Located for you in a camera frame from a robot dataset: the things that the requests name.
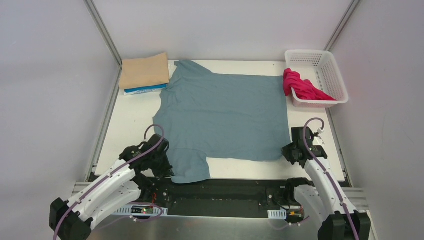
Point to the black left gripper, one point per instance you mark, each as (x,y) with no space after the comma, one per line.
(162,166)

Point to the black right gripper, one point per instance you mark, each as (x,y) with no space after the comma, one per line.
(291,153)

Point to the grey-blue t shirt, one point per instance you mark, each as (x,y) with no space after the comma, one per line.
(224,116)

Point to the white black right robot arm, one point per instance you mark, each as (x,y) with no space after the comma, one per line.
(321,196)

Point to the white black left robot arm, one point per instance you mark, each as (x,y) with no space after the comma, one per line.
(123,183)

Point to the left controller circuit board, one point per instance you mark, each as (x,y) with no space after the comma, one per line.
(142,209)

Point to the controller circuit board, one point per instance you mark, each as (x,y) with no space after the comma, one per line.
(295,214)
(142,209)

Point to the pink red t shirt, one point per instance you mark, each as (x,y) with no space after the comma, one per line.
(303,89)

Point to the right controller circuit board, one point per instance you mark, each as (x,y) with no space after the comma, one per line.
(295,214)

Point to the folded blue white t shirt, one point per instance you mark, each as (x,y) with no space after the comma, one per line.
(144,89)

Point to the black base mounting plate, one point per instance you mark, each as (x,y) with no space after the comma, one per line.
(221,198)

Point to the white plastic laundry basket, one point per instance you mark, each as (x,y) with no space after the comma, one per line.
(321,68)

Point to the folded tan t shirt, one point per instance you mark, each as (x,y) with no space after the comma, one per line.
(144,72)

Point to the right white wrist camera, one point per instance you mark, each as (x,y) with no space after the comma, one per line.
(319,134)

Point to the aluminium front rail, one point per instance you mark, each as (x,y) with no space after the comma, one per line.
(356,195)

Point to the right aluminium frame post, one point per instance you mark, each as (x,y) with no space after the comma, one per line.
(342,24)

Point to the aluminium frame post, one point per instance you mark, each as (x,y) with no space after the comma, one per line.
(342,24)
(102,28)

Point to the left aluminium frame post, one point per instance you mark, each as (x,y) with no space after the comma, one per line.
(102,28)

